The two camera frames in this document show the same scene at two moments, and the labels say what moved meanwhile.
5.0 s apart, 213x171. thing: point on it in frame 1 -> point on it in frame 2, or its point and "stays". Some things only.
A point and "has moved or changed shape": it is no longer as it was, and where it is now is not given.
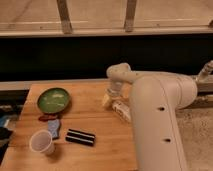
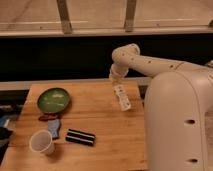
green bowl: [53, 100] stays
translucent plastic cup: [42, 141] stays
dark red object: [49, 116] stays
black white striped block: [80, 137] stays
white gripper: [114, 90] -> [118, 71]
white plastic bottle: [122, 109] has moved or changed shape
